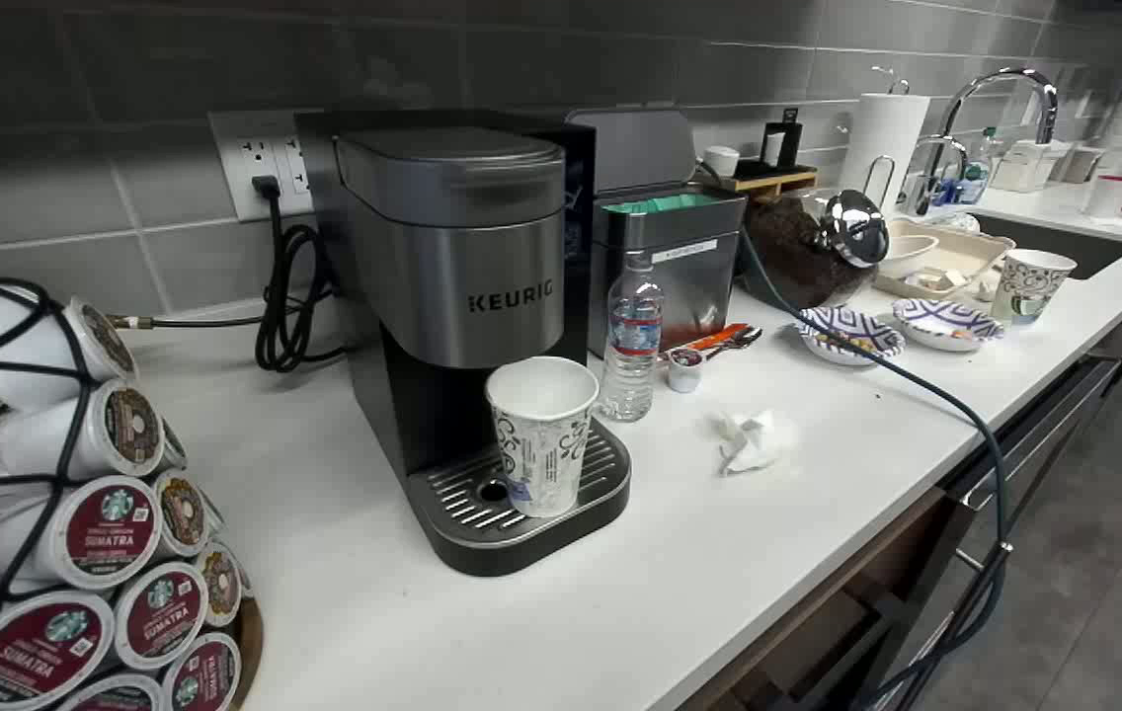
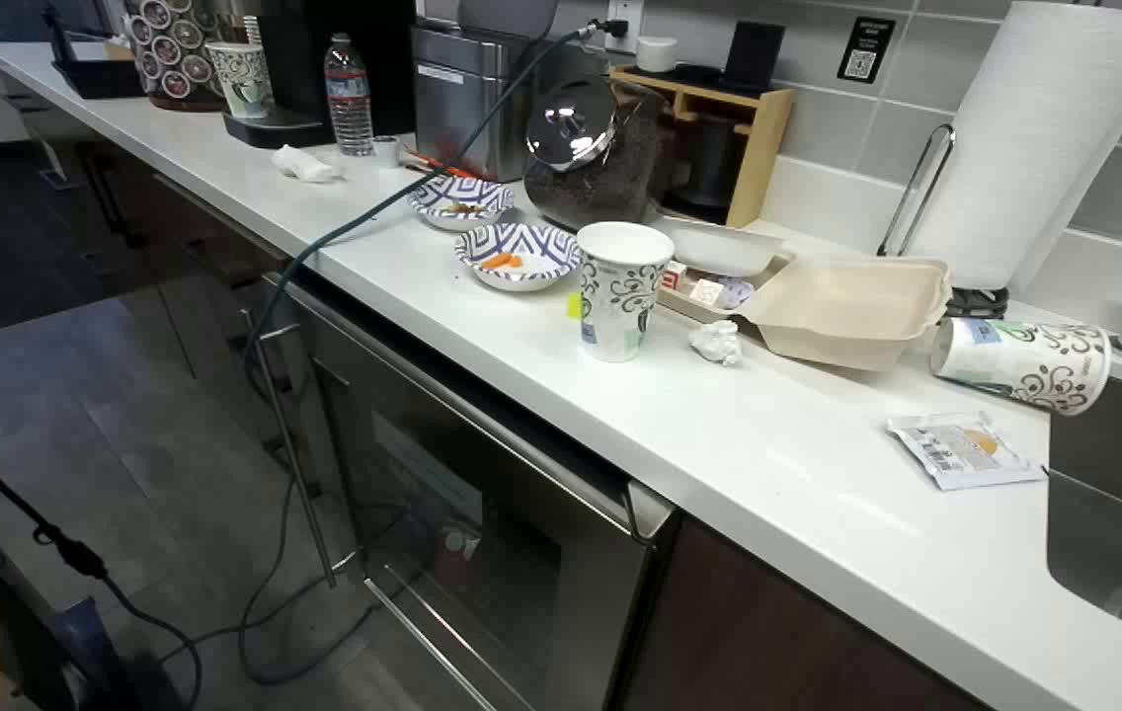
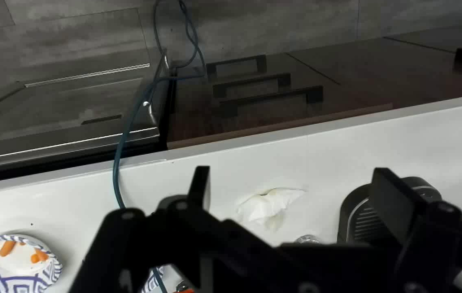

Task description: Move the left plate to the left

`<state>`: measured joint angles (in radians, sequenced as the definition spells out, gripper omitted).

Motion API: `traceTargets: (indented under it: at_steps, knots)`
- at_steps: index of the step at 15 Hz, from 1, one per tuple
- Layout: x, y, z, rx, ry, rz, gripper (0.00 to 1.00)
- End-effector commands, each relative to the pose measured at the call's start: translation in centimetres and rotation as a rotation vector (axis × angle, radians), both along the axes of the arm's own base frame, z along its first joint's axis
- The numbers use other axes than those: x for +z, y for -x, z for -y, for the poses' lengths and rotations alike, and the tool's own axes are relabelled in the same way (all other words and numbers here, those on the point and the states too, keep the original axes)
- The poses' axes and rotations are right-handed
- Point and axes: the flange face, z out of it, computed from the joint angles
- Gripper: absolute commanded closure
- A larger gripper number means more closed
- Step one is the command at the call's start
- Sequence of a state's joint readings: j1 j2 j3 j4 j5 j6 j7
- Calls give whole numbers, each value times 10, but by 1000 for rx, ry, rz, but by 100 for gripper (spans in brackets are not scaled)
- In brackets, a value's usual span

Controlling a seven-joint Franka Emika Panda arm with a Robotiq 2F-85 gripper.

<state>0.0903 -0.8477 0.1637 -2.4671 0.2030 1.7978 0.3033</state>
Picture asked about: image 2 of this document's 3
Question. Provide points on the upright patterned paper cup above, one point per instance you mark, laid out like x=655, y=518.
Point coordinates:
x=617, y=286

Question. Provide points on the flat snack packets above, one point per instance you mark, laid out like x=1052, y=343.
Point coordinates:
x=705, y=295

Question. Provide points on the crumpled white paper ball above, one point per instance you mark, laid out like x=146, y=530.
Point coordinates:
x=717, y=343

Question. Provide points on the white shallow dish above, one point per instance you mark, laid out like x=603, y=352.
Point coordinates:
x=717, y=251

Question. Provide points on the stainless dishwasher front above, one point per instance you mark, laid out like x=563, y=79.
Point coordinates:
x=497, y=538

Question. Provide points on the silver toaster appliance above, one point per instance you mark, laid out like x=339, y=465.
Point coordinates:
x=466, y=71

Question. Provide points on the beige takeout clamshell container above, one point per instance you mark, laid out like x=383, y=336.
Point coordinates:
x=859, y=315

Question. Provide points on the wooden organizer rack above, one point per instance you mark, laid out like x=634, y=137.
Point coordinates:
x=725, y=145

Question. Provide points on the clear plastic water bottle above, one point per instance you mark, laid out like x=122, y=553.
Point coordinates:
x=351, y=95

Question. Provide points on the small printed sachet packet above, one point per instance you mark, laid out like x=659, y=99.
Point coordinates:
x=963, y=453

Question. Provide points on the black coffee machine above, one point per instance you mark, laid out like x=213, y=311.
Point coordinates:
x=298, y=33

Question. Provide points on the patterned cup beside machine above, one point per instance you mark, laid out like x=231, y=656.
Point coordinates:
x=242, y=77

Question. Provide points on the lying patterned paper cup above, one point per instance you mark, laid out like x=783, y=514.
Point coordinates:
x=1044, y=365

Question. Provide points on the black box on counter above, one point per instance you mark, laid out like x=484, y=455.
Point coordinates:
x=88, y=77

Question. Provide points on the white paper towel roll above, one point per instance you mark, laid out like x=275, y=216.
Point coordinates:
x=1032, y=132

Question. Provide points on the wall power outlet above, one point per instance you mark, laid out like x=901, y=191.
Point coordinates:
x=631, y=18

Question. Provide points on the black wall sign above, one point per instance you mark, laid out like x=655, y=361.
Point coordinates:
x=869, y=48

